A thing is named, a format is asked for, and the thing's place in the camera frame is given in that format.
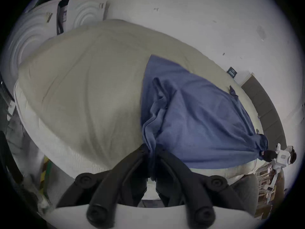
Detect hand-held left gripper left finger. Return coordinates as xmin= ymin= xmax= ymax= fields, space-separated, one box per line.
xmin=56 ymin=143 xmax=153 ymax=224

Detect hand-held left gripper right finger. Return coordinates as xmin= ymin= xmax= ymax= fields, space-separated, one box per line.
xmin=154 ymin=144 xmax=230 ymax=224

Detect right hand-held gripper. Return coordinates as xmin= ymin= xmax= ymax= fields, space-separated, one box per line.
xmin=259 ymin=143 xmax=293 ymax=203

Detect blue shirt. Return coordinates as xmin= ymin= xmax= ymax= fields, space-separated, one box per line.
xmin=141 ymin=54 xmax=269 ymax=170

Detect person's right hand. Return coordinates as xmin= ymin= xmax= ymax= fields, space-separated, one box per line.
xmin=289 ymin=146 xmax=297 ymax=164

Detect person's legs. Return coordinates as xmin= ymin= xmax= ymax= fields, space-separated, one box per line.
xmin=230 ymin=174 xmax=259 ymax=216

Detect dark padded headboard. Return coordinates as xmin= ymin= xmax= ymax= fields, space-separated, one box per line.
xmin=241 ymin=75 xmax=287 ymax=150

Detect bed with beige sheet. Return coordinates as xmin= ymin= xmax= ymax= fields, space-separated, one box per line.
xmin=14 ymin=19 xmax=265 ymax=184

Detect small dark wall sign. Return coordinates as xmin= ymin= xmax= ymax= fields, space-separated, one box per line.
xmin=227 ymin=66 xmax=238 ymax=79

